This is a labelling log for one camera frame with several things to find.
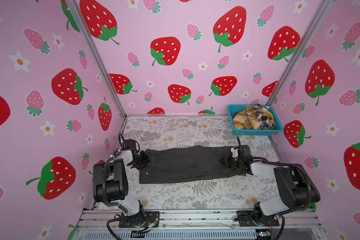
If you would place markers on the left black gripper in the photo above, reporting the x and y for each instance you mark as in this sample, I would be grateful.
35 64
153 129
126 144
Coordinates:
141 159

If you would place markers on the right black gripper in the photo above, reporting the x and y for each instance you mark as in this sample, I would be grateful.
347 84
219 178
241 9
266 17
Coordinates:
227 162

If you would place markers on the dark grey pinstripe shirt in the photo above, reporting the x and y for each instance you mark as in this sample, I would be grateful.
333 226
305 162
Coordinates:
180 165

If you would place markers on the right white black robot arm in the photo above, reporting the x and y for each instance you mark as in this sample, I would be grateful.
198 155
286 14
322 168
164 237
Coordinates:
296 190

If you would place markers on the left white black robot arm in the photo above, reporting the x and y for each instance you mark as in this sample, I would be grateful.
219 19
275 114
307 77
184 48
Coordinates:
110 182

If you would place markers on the yellow plaid shirt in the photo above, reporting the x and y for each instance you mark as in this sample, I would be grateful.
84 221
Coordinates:
254 118

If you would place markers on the teal plastic basket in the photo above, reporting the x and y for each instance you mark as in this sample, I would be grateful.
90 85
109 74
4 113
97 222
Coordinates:
234 109

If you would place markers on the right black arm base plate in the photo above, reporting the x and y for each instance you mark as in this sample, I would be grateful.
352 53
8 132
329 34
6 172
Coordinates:
255 219

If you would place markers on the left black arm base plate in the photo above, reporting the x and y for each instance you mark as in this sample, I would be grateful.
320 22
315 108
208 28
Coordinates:
148 219

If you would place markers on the aluminium frame rail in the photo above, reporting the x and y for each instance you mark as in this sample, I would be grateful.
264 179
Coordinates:
200 225

